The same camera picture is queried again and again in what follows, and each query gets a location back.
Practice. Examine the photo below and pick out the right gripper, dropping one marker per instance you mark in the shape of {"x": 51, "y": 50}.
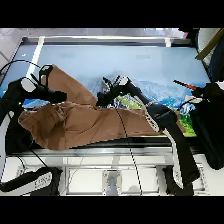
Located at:
{"x": 106, "y": 97}

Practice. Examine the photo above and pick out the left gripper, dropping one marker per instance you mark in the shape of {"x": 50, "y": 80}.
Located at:
{"x": 55, "y": 96}

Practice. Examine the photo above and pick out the brown trousers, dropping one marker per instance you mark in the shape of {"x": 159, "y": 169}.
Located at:
{"x": 93, "y": 125}

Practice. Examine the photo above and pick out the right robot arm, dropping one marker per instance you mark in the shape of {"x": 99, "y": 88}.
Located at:
{"x": 173, "y": 133}

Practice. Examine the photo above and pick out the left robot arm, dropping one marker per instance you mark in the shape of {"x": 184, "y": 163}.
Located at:
{"x": 4, "y": 133}

